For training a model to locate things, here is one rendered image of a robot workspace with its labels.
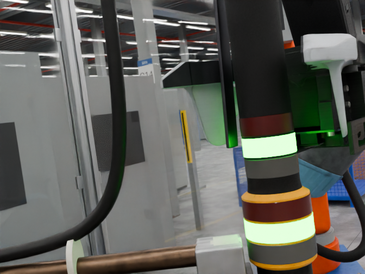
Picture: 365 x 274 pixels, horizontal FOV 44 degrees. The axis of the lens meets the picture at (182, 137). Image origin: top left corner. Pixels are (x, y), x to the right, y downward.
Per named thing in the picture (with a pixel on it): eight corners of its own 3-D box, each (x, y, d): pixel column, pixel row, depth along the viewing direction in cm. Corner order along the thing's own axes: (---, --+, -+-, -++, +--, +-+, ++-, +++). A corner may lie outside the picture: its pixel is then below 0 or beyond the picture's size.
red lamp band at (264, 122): (243, 138, 27) (240, 118, 27) (239, 135, 30) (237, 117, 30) (299, 131, 27) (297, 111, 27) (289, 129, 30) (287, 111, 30)
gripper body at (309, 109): (356, 156, 30) (398, 134, 40) (341, 27, 30) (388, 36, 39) (255, 160, 35) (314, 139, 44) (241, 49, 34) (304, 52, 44)
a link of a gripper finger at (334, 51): (378, 143, 22) (360, 129, 31) (364, 19, 21) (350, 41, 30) (311, 149, 23) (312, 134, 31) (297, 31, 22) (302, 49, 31)
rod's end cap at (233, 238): (209, 242, 28) (241, 238, 28) (209, 234, 30) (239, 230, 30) (214, 273, 28) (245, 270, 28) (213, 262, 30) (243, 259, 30)
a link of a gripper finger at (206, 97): (173, 157, 28) (283, 136, 33) (161, 63, 28) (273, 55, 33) (151, 156, 31) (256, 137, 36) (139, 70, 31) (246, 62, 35)
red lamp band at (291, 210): (246, 226, 27) (243, 206, 27) (240, 210, 31) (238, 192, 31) (320, 217, 26) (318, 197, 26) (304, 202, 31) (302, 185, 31)
